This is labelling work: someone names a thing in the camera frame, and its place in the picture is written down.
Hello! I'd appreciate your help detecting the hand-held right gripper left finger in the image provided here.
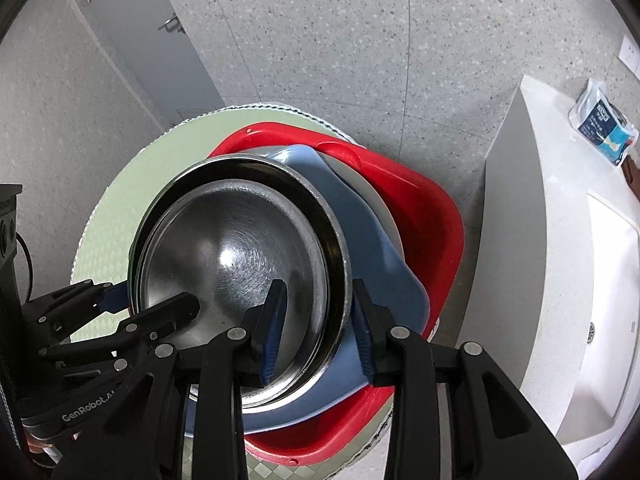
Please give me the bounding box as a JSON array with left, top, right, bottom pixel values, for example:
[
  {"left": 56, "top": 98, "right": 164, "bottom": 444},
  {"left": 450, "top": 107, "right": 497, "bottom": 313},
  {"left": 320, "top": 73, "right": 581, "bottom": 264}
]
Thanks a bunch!
[{"left": 52, "top": 280, "right": 289, "bottom": 480}]

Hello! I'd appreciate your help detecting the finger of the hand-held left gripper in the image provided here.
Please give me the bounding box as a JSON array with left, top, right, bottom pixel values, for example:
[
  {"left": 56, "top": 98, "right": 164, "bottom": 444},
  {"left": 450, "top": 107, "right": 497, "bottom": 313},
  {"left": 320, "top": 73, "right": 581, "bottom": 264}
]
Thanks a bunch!
[
  {"left": 41, "top": 292, "right": 202, "bottom": 362},
  {"left": 22, "top": 279, "right": 129, "bottom": 337}
]

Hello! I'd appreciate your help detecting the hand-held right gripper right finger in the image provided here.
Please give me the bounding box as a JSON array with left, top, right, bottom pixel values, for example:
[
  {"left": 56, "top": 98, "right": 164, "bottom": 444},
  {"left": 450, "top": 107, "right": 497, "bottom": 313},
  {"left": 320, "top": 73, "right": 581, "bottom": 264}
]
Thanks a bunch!
[{"left": 352, "top": 280, "right": 577, "bottom": 480}]

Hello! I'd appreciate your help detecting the blue plastic plate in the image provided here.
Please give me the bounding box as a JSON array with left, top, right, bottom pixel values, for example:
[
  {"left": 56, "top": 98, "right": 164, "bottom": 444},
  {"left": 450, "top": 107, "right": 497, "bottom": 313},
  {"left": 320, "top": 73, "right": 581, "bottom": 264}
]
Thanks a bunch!
[{"left": 240, "top": 144, "right": 432, "bottom": 436}]

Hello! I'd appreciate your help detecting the red plastic basin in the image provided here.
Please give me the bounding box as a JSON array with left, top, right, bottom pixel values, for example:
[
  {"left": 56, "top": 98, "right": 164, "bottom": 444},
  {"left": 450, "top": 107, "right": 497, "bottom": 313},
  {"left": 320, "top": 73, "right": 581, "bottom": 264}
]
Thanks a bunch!
[{"left": 205, "top": 122, "right": 466, "bottom": 471}]

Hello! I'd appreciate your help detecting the large steel bowl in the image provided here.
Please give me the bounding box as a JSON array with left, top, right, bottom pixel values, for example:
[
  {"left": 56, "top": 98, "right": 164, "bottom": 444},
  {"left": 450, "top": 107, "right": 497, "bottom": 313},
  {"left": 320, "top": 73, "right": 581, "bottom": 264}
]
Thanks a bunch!
[{"left": 126, "top": 155, "right": 355, "bottom": 414}]

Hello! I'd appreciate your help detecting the round table, white tablecloth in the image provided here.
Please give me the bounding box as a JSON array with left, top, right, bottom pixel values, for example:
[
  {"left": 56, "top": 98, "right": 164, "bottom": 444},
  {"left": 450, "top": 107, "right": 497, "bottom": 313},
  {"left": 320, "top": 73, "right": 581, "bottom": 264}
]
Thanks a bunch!
[{"left": 70, "top": 102, "right": 402, "bottom": 480}]

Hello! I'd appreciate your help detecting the white sink counter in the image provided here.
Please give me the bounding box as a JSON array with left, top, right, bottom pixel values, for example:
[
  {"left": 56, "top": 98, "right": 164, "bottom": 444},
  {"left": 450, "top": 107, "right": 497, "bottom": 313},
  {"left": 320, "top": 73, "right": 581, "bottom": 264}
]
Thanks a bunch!
[{"left": 470, "top": 74, "right": 640, "bottom": 467}]

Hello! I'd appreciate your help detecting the white sink basin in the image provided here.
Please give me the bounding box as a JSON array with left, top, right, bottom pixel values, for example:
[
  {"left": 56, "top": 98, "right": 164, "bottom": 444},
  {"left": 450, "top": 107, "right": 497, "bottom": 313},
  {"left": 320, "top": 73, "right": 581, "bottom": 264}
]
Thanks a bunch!
[{"left": 570, "top": 189, "right": 640, "bottom": 434}]

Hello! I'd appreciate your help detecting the grey door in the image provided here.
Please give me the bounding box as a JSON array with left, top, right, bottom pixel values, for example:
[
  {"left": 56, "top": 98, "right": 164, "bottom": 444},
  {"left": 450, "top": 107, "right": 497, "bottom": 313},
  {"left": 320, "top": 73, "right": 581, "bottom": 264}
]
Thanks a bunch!
[{"left": 54, "top": 0, "right": 226, "bottom": 124}]

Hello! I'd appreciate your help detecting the blue tissue pack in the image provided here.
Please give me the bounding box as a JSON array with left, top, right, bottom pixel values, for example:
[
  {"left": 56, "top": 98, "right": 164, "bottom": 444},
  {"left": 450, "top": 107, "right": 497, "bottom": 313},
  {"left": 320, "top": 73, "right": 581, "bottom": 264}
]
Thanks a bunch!
[{"left": 569, "top": 78, "right": 640, "bottom": 167}]

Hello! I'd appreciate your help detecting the black cable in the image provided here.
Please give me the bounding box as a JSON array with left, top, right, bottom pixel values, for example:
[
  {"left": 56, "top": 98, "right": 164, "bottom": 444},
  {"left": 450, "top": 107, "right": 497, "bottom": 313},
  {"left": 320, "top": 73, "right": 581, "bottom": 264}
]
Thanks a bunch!
[{"left": 16, "top": 232, "right": 35, "bottom": 306}]

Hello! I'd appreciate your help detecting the white wall socket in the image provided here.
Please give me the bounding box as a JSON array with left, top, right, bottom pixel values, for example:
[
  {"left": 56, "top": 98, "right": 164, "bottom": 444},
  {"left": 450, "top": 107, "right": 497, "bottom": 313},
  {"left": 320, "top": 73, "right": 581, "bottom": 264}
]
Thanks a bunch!
[{"left": 618, "top": 35, "right": 640, "bottom": 74}]

